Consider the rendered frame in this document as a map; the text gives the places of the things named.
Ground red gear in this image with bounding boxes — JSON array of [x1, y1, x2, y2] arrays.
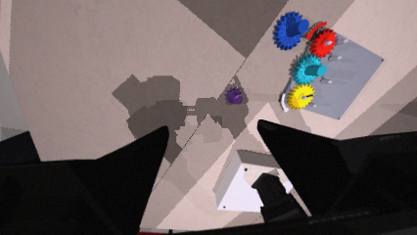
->
[[309, 29, 338, 59]]

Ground purple gear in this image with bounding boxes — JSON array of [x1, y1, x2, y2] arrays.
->
[[225, 87, 243, 105]]

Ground yellow gear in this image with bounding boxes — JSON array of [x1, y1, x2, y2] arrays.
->
[[287, 84, 314, 110]]

